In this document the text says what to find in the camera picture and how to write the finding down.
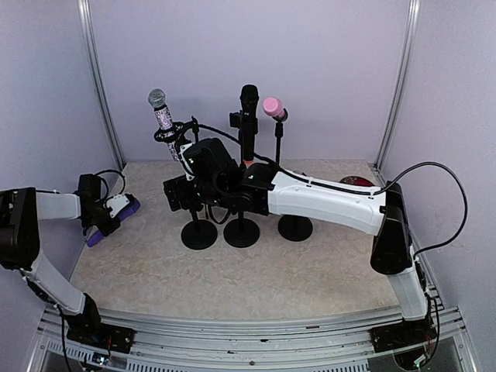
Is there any purple microphone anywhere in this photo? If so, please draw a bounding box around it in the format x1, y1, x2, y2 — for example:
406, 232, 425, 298
86, 193, 140, 247

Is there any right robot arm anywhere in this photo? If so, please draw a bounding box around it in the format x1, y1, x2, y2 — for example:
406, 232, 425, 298
164, 138, 440, 352

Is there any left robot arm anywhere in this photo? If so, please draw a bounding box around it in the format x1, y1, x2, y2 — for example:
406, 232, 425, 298
1, 173, 140, 354

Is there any black tripod mic stand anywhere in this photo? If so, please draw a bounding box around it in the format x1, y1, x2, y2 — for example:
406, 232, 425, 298
153, 116, 200, 148

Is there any back tall round stand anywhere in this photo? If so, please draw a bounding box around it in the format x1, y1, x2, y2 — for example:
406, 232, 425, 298
229, 112, 258, 167

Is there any glitter silver microphone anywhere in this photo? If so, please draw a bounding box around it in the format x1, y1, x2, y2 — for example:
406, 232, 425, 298
148, 88, 184, 161

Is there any black microphone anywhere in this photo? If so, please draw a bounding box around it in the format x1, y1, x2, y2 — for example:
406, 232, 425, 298
240, 84, 259, 166

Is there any pink microphone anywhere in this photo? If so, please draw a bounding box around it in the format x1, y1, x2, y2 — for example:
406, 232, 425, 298
263, 97, 288, 122

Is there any red floral plate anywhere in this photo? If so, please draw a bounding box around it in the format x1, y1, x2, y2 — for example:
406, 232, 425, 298
339, 176, 374, 187

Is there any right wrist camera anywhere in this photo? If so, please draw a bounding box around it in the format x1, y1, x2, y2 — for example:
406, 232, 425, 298
179, 143, 199, 181

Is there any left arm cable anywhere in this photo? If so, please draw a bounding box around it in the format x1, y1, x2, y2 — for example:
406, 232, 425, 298
92, 168, 127, 202

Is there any front aluminium rail base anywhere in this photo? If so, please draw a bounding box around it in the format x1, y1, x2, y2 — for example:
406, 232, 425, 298
21, 301, 483, 371

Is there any left aluminium frame post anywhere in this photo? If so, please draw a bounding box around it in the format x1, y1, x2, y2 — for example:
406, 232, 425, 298
77, 0, 126, 171

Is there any aluminium frame post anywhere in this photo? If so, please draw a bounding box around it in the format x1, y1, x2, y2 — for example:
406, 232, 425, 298
77, 0, 126, 171
374, 0, 421, 172

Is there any right aluminium frame post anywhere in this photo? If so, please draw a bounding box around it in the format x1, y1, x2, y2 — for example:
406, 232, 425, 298
374, 0, 421, 172

